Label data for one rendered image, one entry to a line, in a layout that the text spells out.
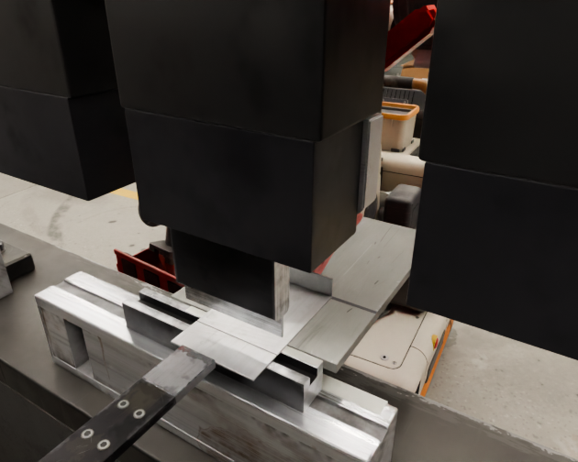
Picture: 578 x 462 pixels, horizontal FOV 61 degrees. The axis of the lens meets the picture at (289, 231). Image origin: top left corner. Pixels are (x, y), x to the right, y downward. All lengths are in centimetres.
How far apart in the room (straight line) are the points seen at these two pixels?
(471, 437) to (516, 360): 155
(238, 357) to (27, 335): 36
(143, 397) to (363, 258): 28
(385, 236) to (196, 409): 29
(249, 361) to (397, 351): 117
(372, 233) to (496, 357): 152
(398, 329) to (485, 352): 54
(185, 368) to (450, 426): 28
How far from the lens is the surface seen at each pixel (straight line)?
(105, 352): 54
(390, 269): 53
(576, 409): 198
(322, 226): 29
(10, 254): 85
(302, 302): 46
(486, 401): 188
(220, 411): 45
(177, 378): 39
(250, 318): 40
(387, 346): 155
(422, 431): 54
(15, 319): 74
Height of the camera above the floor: 127
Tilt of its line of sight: 27 degrees down
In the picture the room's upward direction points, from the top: straight up
